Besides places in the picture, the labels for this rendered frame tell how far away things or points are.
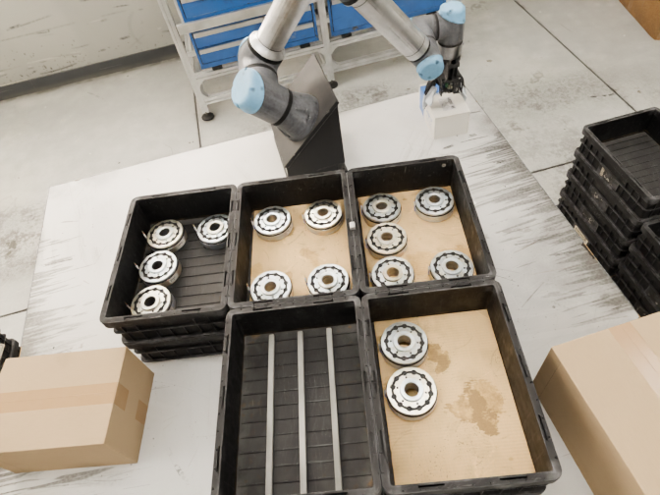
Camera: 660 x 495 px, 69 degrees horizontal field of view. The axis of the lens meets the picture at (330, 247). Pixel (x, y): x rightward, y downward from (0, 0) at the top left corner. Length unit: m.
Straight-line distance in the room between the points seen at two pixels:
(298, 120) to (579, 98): 2.08
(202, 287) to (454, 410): 0.68
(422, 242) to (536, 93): 2.07
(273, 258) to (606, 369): 0.79
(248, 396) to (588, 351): 0.70
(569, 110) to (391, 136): 1.56
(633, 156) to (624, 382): 1.21
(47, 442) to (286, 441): 0.50
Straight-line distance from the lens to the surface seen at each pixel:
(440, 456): 1.03
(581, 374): 1.06
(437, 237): 1.27
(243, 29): 3.03
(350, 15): 3.12
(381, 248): 1.21
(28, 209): 3.27
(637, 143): 2.19
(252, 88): 1.42
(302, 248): 1.28
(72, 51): 4.11
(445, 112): 1.71
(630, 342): 1.13
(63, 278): 1.70
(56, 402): 1.27
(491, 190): 1.58
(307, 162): 1.57
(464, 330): 1.13
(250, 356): 1.14
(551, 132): 2.95
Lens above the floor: 1.83
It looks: 52 degrees down
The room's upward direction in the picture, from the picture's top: 11 degrees counter-clockwise
